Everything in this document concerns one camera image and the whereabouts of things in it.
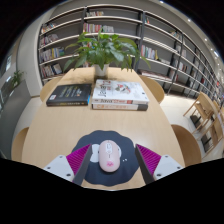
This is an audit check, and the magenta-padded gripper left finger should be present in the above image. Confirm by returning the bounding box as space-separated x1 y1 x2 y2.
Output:
44 143 93 186

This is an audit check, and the group of ceiling lights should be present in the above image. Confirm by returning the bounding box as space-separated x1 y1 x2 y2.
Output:
158 0 221 58

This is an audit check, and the group of slatted wooden chairs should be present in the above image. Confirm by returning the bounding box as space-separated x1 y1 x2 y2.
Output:
182 91 224 158

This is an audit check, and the pink white computer mouse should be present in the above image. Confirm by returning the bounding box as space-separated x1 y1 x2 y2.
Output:
97 139 122 173

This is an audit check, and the large white illustrated book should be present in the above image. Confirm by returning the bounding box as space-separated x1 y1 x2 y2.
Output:
91 78 150 105

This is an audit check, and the grey bookshelf unit with books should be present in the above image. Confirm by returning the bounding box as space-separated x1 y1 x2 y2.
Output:
37 3 224 105

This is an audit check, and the white book with red lettering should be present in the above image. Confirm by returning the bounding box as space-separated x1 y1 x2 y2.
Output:
91 101 149 112

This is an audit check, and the black hardcover book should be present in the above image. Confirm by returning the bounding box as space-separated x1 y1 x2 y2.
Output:
45 83 93 108

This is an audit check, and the green potted plant, white pot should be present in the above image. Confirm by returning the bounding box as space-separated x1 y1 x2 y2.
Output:
63 28 151 79

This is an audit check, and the dark cartoon-print mouse pad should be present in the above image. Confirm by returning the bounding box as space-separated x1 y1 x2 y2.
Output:
71 129 141 188

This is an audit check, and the small green plant on counter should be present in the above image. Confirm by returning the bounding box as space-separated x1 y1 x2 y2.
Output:
10 69 25 88

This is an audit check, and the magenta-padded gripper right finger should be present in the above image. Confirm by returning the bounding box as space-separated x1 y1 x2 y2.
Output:
134 143 184 185

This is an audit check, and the round-backed wooden chair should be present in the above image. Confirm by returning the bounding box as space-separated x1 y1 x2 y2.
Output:
170 123 203 168
139 74 166 105
39 77 63 103
10 126 30 163

